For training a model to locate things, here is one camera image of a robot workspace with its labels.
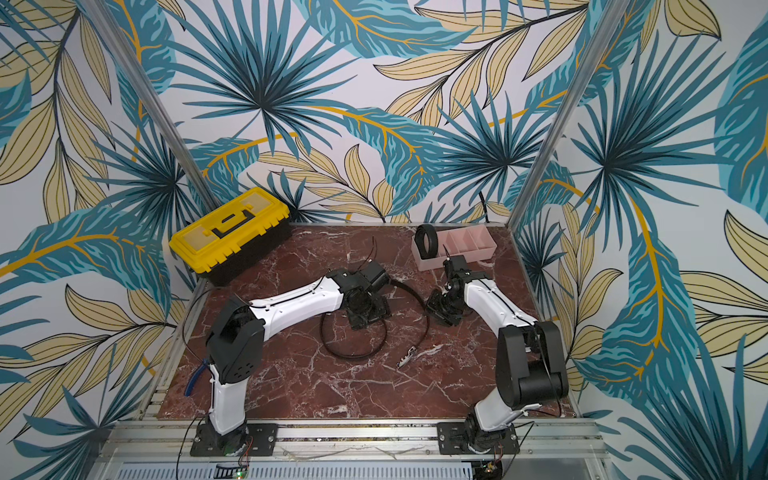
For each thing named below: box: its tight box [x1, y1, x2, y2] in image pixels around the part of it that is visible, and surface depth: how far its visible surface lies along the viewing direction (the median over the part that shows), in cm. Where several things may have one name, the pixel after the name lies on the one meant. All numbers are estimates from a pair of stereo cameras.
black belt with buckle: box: [414, 223, 439, 259], surface depth 102 cm
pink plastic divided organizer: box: [411, 225, 497, 272], surface depth 112 cm
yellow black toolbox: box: [169, 187, 292, 287], surface depth 97 cm
